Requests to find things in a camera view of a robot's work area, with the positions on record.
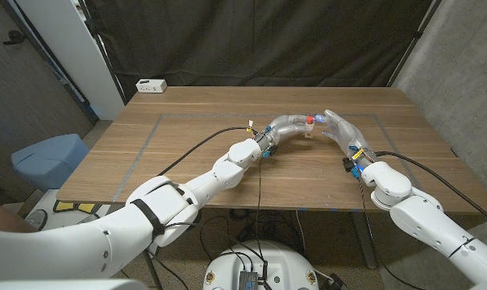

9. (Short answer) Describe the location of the black backdrop stand pole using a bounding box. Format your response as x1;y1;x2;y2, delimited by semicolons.
77;0;127;106
386;0;444;88

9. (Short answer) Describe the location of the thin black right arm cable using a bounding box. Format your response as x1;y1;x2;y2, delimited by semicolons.
356;176;426;290

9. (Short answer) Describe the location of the white power strip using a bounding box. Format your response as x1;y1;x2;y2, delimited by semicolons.
135;78;168;94

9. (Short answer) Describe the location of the yellow black hazard strip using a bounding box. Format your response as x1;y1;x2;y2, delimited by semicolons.
52;200;111;214

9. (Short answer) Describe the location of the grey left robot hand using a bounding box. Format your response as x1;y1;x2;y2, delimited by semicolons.
254;114;316;151

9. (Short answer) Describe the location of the white sneaker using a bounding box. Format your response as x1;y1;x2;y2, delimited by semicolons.
25;209;49;230

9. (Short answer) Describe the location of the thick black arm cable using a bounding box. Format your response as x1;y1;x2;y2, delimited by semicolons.
156;126;256;177
375;151;487;230

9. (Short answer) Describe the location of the blue padded bin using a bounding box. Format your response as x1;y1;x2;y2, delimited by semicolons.
10;133;90;193

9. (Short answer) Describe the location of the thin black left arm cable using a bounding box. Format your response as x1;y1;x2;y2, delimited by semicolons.
253;156;268;265

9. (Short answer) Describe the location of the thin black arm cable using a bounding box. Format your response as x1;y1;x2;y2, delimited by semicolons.
253;156;268;265
356;176;426;290

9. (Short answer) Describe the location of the white table leg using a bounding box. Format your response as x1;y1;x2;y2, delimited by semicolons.
350;211;378;270

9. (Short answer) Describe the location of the wooden table panel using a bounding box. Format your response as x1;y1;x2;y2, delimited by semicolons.
110;114;436;211

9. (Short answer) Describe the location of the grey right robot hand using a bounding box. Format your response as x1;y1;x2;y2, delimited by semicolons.
314;109;378;166

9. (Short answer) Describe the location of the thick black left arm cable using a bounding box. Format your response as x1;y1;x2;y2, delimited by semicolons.
156;126;256;177

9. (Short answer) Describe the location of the black backdrop cloth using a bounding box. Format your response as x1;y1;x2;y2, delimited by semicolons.
84;0;444;102

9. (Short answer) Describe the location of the black door handle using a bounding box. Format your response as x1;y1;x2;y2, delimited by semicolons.
2;29;27;45

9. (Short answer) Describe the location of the person's bare leg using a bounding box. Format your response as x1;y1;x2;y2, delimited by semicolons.
0;188;39;234

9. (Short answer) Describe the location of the white floor cable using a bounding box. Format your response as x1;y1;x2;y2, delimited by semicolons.
294;209;307;253

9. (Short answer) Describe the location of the white robot torso base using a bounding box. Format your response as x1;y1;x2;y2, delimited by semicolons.
202;240;320;290

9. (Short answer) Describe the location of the grey electronics module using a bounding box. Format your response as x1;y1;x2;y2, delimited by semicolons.
238;270;260;290

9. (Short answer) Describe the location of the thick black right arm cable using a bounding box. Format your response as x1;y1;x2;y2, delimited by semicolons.
375;151;487;230

